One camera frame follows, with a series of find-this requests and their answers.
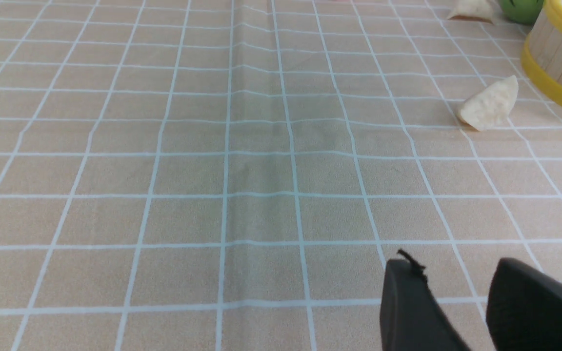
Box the checkered beige tablecloth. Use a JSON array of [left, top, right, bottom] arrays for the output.
[[0, 0, 562, 351]]

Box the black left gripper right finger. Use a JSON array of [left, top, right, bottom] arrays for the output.
[[486, 257, 562, 351]]

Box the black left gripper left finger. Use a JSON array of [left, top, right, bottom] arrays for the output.
[[380, 249, 470, 351]]

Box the white dumpling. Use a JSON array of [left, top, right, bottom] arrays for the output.
[[446, 0, 495, 24], [455, 75, 518, 132]]

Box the green watermelon toy ball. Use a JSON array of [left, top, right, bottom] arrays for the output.
[[498, 0, 544, 26]]

